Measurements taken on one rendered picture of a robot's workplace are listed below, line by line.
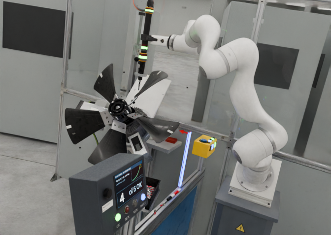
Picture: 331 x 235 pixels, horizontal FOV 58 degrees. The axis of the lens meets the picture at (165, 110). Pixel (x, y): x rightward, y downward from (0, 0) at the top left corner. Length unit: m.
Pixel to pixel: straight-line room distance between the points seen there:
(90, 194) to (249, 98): 0.66
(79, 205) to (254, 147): 0.69
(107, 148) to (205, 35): 0.86
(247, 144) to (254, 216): 0.46
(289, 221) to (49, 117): 3.03
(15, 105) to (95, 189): 3.51
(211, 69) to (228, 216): 0.81
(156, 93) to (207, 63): 1.01
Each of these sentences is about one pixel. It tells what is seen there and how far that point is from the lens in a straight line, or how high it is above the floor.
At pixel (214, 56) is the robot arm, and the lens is 1.10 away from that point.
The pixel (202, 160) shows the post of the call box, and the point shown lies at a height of 0.94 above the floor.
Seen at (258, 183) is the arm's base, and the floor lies 1.03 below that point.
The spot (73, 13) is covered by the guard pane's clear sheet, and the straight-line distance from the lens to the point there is 2.99.
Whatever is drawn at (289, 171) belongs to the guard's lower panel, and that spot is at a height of 0.88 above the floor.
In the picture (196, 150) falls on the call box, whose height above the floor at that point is 1.02.
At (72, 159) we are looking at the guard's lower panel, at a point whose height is 0.29.
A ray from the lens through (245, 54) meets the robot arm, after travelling 1.13.
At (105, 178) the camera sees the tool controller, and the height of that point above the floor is 1.25.
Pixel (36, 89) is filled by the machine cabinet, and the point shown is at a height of 0.72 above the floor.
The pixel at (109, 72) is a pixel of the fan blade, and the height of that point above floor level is 1.38.
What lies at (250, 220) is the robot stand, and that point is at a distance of 1.60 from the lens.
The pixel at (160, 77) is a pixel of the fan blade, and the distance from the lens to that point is 1.78.
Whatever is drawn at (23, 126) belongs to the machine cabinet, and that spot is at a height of 0.20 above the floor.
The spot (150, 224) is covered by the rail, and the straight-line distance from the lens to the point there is 1.43.
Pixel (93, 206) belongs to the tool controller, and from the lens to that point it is 0.92.
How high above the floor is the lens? 1.69
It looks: 15 degrees down
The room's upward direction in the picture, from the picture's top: 9 degrees clockwise
